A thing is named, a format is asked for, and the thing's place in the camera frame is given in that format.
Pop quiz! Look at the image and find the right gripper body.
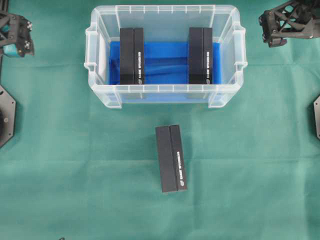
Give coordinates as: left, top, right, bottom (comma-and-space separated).
258, 0, 320, 48

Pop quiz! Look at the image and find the clear plastic storage case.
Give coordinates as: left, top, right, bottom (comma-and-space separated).
84, 5, 248, 109

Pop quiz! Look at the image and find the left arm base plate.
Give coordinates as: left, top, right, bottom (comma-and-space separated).
0, 85, 16, 148

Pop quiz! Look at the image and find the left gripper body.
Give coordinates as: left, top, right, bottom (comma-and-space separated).
0, 13, 35, 57

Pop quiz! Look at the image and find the blue liner sheet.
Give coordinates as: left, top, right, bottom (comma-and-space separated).
108, 41, 222, 103

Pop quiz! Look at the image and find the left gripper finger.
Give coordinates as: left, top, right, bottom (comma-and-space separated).
2, 44, 23, 58

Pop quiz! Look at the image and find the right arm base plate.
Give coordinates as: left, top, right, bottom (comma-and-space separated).
313, 96, 320, 140

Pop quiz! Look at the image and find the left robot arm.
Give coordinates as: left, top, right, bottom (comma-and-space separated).
0, 0, 35, 58

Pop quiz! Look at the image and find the black camera box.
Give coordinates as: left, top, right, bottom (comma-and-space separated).
155, 124, 188, 193
188, 27, 213, 85
119, 27, 145, 85

